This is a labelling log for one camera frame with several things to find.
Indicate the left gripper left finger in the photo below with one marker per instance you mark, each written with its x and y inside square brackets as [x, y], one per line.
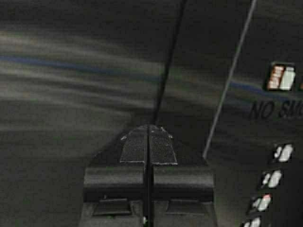
[114, 184]

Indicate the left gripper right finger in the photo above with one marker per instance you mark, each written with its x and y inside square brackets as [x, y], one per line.
[181, 191]

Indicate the elevator floor button panel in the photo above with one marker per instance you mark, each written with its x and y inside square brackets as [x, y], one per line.
[256, 146]

